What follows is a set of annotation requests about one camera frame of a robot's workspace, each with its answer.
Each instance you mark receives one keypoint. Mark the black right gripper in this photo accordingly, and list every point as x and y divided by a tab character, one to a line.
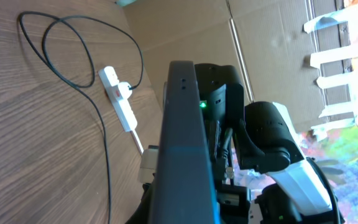
233	201

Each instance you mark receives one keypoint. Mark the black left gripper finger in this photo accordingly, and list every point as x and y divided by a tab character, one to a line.
183	189

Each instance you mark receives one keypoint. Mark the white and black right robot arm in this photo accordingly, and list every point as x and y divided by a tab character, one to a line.
256	137

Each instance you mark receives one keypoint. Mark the white charger adapter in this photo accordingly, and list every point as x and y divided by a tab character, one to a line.
121	91

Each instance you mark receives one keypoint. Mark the white power strip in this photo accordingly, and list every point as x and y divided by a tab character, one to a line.
123	109

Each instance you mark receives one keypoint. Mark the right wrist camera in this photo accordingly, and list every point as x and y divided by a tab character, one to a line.
148	165

